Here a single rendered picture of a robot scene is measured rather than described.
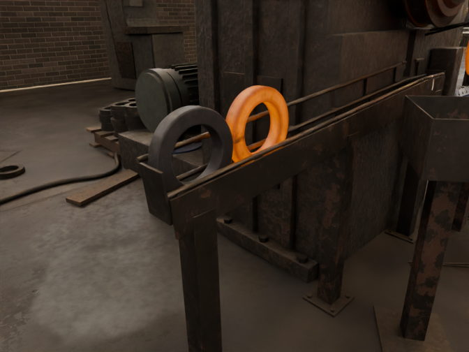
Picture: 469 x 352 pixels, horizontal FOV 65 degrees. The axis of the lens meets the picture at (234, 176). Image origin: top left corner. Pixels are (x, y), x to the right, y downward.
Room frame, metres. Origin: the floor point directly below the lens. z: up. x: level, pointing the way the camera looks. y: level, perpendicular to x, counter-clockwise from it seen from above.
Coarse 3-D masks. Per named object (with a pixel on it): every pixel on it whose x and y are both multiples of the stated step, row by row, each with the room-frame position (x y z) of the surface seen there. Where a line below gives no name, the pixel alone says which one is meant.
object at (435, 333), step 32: (416, 96) 0.99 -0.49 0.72; (448, 96) 0.97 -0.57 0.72; (416, 128) 0.84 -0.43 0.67; (448, 128) 0.73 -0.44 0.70; (416, 160) 0.80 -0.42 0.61; (448, 160) 0.73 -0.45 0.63; (448, 192) 0.84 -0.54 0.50; (448, 224) 0.84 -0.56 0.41; (416, 256) 0.88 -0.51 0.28; (416, 288) 0.85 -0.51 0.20; (384, 320) 0.92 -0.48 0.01; (416, 320) 0.84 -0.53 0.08
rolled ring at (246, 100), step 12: (240, 96) 0.78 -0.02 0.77; (252, 96) 0.77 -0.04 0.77; (264, 96) 0.80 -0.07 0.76; (276, 96) 0.83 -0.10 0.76; (240, 108) 0.75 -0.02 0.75; (252, 108) 0.77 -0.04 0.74; (276, 108) 0.84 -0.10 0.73; (228, 120) 0.76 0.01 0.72; (240, 120) 0.75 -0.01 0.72; (276, 120) 0.85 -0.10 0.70; (240, 132) 0.75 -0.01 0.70; (276, 132) 0.85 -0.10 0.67; (240, 144) 0.75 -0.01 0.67; (264, 144) 0.85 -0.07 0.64; (240, 156) 0.75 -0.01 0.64
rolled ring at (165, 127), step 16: (176, 112) 0.66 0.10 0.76; (192, 112) 0.67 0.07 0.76; (208, 112) 0.69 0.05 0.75; (160, 128) 0.64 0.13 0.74; (176, 128) 0.64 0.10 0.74; (208, 128) 0.71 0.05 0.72; (224, 128) 0.72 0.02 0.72; (160, 144) 0.62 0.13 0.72; (224, 144) 0.72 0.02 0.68; (160, 160) 0.61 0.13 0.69; (224, 160) 0.72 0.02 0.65
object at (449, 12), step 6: (432, 0) 1.31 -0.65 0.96; (438, 0) 1.30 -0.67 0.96; (444, 0) 1.32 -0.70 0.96; (450, 0) 1.32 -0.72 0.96; (456, 0) 1.36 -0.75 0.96; (462, 0) 1.39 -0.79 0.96; (438, 6) 1.31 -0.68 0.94; (444, 6) 1.34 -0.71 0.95; (450, 6) 1.36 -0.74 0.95; (456, 6) 1.42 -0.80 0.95; (438, 12) 1.35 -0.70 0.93; (444, 12) 1.35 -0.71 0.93; (450, 12) 1.39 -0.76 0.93; (456, 12) 1.43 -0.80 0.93
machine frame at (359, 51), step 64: (256, 0) 1.38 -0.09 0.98; (320, 0) 1.20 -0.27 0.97; (384, 0) 1.41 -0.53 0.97; (256, 64) 1.38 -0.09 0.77; (320, 64) 1.19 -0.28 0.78; (384, 64) 1.33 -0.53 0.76; (256, 128) 1.38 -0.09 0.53; (384, 128) 1.38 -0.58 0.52; (320, 192) 1.17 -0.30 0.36; (384, 192) 1.44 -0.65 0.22
